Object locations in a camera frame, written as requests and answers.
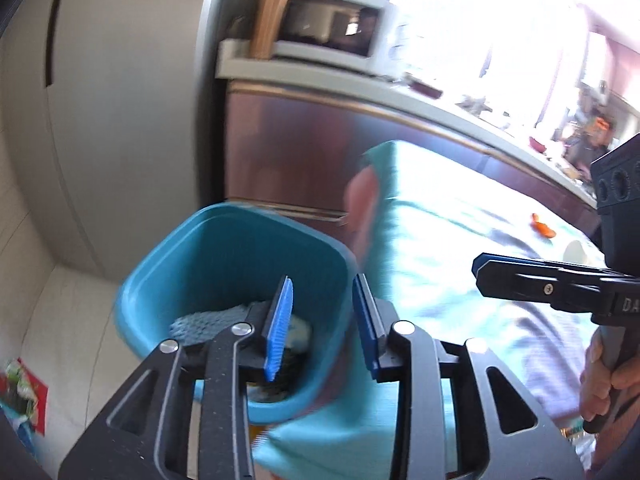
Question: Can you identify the green clear plastic wrapper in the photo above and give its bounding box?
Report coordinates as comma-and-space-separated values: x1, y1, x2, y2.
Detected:
562, 425, 598, 461

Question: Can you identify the kitchen counter with cabinets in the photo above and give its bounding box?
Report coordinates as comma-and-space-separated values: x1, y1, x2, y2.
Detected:
215, 40, 601, 231

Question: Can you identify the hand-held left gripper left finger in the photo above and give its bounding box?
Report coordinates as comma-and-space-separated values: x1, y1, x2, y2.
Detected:
57, 275, 296, 480

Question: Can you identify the green printed plastic bag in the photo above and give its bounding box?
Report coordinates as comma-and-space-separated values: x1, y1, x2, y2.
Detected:
2, 360, 32, 413

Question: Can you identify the dark red bowl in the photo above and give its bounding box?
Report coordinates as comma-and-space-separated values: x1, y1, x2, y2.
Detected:
410, 77, 443, 100

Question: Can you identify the copper thermos flask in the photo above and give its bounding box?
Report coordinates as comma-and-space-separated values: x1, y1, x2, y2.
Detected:
248, 0, 291, 59

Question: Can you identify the grey refrigerator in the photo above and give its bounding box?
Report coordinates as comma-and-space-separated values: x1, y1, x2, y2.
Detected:
0, 0, 236, 281

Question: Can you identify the teal patterned tablecloth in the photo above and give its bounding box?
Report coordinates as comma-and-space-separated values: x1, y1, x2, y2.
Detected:
252, 140, 608, 480

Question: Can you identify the white microwave oven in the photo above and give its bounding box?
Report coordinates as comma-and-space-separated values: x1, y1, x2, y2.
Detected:
272, 0, 396, 73

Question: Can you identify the grey patterned sock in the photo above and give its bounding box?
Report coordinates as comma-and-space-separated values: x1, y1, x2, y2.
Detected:
170, 302, 261, 346

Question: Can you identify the person's leg in brown pants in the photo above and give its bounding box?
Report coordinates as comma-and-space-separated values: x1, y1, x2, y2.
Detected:
248, 424, 273, 463

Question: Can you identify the teal plastic bin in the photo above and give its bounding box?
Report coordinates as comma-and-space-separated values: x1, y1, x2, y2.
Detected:
114, 203, 358, 423

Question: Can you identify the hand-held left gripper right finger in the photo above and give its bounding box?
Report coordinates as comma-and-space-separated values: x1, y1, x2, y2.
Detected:
351, 272, 586, 480

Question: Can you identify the person's right hand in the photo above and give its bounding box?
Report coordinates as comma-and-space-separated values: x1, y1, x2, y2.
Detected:
579, 331, 640, 422

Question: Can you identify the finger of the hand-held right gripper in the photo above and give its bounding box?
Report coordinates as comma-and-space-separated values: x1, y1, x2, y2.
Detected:
477, 273, 615, 317
472, 253, 608, 281

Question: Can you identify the dark framed window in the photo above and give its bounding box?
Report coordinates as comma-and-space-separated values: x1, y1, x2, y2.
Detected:
390, 0, 591, 126

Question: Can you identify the orange sock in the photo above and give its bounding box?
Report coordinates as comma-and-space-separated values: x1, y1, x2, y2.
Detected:
531, 213, 557, 239

